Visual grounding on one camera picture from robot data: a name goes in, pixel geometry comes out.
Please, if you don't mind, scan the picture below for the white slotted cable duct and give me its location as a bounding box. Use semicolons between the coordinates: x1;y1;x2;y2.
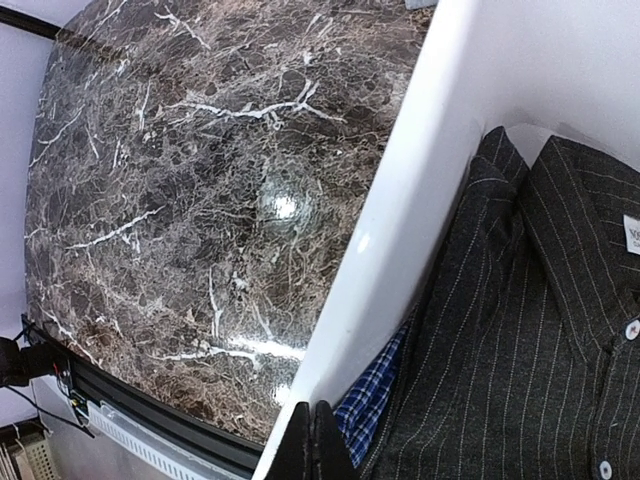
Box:
87;401;243;480

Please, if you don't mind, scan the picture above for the left black frame post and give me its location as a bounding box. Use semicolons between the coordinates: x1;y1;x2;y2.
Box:
0;6;63;40

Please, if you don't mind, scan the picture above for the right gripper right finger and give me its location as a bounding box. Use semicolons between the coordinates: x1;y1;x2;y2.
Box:
312;400;356;480

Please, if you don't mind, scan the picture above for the white plastic bin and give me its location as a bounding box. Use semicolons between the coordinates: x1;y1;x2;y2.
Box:
254;1;639;479

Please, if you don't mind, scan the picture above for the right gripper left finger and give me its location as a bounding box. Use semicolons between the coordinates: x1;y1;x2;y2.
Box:
267;402;312;480

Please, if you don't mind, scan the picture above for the dark pinstripe long sleeve shirt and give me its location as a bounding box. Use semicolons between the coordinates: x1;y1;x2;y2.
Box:
360;127;639;479

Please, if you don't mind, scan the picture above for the black curved front rail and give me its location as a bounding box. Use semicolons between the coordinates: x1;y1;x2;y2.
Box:
21;315;263;479

